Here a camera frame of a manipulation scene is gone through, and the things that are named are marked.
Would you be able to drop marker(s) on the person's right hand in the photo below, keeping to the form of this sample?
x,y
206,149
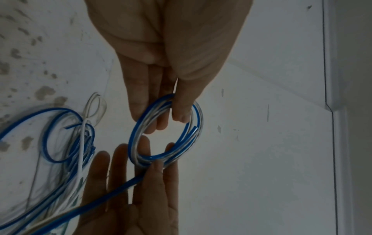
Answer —
x,y
154,202

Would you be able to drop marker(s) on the person's left hand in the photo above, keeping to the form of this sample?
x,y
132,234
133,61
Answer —
x,y
174,45

